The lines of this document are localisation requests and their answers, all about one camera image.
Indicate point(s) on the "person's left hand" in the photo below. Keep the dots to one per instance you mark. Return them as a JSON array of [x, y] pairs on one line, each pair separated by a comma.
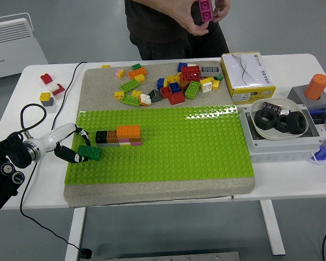
[[222, 8]]

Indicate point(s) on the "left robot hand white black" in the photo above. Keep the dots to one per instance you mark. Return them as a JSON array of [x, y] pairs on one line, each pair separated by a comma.
[[51, 137]]

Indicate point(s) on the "person's right hand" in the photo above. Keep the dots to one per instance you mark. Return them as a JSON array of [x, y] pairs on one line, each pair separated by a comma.
[[184, 13]]

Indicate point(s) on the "magenta square brick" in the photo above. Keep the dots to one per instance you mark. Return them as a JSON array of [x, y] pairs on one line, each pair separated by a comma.
[[206, 13]]

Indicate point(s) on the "dark green long brick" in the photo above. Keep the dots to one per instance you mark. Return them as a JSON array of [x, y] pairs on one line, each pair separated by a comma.
[[91, 152]]

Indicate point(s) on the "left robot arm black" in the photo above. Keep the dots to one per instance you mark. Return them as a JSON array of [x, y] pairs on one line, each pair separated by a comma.
[[13, 155]]

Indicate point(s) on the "red slope brick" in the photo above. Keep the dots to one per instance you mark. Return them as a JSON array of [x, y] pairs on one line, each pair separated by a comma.
[[60, 89]]

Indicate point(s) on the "black brick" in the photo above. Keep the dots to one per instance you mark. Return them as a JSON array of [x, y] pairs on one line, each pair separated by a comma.
[[101, 136]]

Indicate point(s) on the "small white brick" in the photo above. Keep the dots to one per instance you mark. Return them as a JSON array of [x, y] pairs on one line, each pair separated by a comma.
[[191, 64]]

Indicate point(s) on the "blue brick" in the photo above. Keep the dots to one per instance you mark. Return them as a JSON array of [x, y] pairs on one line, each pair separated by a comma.
[[181, 66], [161, 83], [175, 87]]

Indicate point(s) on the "grey flat brick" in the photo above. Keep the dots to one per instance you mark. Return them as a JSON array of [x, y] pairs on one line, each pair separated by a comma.
[[108, 145]]

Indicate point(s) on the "large red brick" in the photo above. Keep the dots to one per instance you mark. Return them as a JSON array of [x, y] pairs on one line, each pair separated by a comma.
[[190, 73]]

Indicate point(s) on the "brown brick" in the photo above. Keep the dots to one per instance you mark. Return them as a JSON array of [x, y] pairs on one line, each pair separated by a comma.
[[112, 136], [135, 139], [184, 84]]

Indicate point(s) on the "grey three-hole brick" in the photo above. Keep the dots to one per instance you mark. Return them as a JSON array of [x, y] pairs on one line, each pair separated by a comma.
[[210, 71]]

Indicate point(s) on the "small green brick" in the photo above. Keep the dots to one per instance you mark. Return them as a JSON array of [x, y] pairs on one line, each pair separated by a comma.
[[136, 66]]

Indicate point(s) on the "pink white brick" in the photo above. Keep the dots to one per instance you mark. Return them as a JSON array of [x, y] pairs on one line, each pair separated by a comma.
[[124, 141]]

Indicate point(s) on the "white yellow brick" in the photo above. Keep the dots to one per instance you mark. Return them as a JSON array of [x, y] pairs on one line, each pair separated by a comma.
[[206, 85]]

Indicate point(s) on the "orange long brick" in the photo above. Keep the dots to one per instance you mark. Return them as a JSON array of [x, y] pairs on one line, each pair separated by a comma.
[[129, 131], [137, 73]]

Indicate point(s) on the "lime green brick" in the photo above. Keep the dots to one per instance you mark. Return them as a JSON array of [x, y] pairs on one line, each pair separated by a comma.
[[192, 90], [130, 85], [130, 100]]

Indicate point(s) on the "magenta flat brick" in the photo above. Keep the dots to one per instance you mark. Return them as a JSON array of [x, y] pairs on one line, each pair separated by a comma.
[[136, 143]]

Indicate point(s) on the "dark grey slope brick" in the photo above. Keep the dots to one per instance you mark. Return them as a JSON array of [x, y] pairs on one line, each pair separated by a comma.
[[155, 96]]

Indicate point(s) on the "pink yellow small brick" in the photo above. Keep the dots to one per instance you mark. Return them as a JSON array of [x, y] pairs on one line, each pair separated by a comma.
[[119, 73]]

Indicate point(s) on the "small flat yellow brick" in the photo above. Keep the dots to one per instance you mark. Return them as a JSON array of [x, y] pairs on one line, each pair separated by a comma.
[[106, 66]]

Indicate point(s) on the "white orange brick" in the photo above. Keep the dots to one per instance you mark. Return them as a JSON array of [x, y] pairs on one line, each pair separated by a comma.
[[145, 99]]

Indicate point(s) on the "green studded baseplate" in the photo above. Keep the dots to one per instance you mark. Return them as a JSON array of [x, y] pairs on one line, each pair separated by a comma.
[[165, 152]]

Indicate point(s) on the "person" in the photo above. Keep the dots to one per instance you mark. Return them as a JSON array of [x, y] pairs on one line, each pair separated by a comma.
[[152, 27]]

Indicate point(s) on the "grey-brown mat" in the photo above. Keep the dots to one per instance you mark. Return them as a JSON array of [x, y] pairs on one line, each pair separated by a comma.
[[97, 89]]

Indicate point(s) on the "small dark green piece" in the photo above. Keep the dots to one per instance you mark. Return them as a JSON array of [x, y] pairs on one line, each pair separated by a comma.
[[220, 77]]

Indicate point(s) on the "white yellow cardboard box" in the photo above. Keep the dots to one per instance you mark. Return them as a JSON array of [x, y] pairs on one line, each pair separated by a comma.
[[247, 73]]

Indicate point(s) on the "white panel heater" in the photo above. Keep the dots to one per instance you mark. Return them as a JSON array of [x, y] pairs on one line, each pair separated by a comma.
[[13, 54]]

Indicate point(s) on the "white table leg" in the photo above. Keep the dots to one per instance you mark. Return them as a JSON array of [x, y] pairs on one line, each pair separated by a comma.
[[273, 228], [76, 233]]

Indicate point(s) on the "dark circuit board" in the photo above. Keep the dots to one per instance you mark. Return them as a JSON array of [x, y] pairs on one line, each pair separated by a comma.
[[273, 106]]

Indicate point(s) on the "white bowl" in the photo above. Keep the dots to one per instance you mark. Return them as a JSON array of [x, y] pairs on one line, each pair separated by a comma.
[[285, 102]]

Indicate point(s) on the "grey holder block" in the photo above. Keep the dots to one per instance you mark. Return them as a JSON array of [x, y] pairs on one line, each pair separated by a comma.
[[296, 95]]

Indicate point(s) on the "large black hex nut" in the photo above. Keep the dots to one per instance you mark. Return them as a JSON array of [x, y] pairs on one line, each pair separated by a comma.
[[301, 127], [259, 121]]

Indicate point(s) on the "black plug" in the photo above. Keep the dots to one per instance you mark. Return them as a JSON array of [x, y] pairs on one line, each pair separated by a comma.
[[86, 253]]

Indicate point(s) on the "orange cylinder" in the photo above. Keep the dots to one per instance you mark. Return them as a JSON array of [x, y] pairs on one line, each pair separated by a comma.
[[316, 85]]

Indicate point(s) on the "small black hex nut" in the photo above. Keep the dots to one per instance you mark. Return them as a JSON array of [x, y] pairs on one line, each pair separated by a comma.
[[281, 127]]

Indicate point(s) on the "blue block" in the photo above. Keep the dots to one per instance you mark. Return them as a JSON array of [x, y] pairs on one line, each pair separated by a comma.
[[316, 111]]

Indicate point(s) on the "grey junction box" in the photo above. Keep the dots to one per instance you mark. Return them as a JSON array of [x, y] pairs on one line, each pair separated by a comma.
[[274, 148]]

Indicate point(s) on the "grey metal plate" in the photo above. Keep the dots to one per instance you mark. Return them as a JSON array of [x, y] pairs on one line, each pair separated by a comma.
[[174, 257]]

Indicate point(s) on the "white zip tie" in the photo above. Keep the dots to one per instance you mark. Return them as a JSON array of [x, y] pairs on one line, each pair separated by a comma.
[[316, 160]]

